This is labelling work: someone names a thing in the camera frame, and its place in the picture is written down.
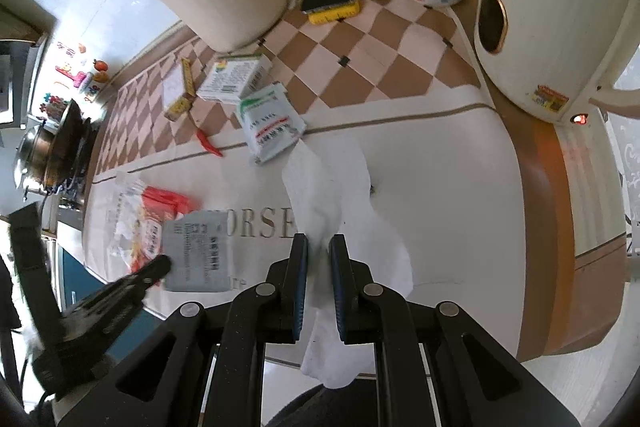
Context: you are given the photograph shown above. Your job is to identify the white ribbed kitchen appliance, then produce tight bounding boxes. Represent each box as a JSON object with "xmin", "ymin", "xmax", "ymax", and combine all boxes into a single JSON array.
[{"xmin": 472, "ymin": 0, "xmax": 640, "ymax": 125}]

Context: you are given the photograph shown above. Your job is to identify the white box with green label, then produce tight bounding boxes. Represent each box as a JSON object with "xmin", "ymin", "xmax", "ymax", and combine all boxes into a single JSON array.
[{"xmin": 196, "ymin": 53, "xmax": 273, "ymax": 104}]

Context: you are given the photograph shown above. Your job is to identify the dark frying pan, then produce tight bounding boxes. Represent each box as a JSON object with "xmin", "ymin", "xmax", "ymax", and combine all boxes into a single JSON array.
[{"xmin": 42, "ymin": 99, "xmax": 96, "ymax": 190}]

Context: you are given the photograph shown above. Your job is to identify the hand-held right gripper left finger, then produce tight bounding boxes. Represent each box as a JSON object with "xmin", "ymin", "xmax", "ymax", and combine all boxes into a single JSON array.
[{"xmin": 60, "ymin": 233, "xmax": 311, "ymax": 427}]

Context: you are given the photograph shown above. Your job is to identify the brown checkered tablecloth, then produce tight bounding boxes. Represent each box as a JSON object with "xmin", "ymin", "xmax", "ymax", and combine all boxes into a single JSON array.
[{"xmin": 82, "ymin": 0, "xmax": 631, "ymax": 383}]

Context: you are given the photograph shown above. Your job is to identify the small red wrapper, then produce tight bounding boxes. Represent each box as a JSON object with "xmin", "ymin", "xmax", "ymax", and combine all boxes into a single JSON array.
[{"xmin": 196, "ymin": 127, "xmax": 224, "ymax": 158}]

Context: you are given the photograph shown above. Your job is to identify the red and white snack packet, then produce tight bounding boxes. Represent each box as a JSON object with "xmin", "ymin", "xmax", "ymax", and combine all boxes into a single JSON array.
[{"xmin": 107, "ymin": 172, "xmax": 193, "ymax": 275}]

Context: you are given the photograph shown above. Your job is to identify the yellow snack wrapper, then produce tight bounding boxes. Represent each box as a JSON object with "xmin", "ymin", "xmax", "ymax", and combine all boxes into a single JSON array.
[{"xmin": 162, "ymin": 58, "xmax": 197, "ymax": 122}]

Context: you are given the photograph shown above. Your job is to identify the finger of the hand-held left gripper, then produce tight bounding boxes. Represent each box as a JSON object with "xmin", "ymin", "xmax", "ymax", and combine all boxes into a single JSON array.
[{"xmin": 62, "ymin": 254, "xmax": 173, "ymax": 333}]

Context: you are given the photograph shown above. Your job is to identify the steel cooking pot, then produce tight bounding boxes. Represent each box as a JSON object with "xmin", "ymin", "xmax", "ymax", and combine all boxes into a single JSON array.
[{"xmin": 12, "ymin": 122, "xmax": 63, "ymax": 196}]

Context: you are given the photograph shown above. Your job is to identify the green and white packet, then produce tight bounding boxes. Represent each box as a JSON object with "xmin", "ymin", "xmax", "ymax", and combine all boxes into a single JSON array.
[{"xmin": 235, "ymin": 83, "xmax": 307, "ymax": 165}]

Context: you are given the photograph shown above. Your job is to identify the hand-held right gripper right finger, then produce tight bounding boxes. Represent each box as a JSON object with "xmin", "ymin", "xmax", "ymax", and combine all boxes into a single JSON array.
[{"xmin": 327, "ymin": 233, "xmax": 581, "ymax": 427}]

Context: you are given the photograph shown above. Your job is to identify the grey foil packet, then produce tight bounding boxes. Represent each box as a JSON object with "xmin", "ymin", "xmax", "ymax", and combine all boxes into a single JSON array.
[{"xmin": 162, "ymin": 209, "xmax": 236, "ymax": 293}]

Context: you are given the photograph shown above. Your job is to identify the white tissue paper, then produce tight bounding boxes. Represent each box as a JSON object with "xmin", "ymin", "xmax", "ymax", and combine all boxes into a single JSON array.
[{"xmin": 281, "ymin": 134, "xmax": 415, "ymax": 390}]

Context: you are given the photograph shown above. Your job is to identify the group of colourful fridge magnets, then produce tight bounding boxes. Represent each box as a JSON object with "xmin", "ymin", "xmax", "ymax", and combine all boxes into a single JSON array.
[{"xmin": 39, "ymin": 39, "xmax": 111, "ymax": 118}]

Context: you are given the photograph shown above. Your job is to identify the person's dark trousers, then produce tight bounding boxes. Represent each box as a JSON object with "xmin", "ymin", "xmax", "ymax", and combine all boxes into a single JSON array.
[{"xmin": 262, "ymin": 377, "xmax": 386, "ymax": 427}]

